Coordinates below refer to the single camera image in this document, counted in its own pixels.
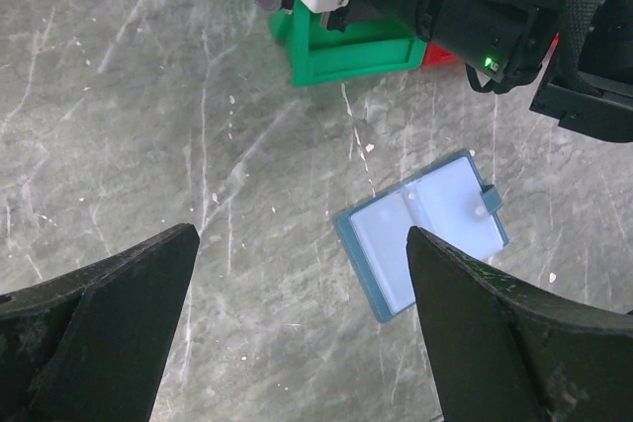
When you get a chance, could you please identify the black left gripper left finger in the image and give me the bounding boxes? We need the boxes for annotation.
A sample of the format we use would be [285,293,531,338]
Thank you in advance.
[1,223,200,421]

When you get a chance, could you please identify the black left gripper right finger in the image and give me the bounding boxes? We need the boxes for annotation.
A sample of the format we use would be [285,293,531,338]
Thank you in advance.
[407,227,632,421]

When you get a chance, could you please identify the red plastic bin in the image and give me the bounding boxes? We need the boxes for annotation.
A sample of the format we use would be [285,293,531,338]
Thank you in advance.
[420,43,461,68]

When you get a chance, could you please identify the blue card holder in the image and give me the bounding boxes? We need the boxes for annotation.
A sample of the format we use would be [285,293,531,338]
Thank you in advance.
[333,150,509,323]

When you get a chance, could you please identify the green plastic bin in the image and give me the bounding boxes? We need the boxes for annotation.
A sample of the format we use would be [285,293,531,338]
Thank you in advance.
[269,1,426,87]

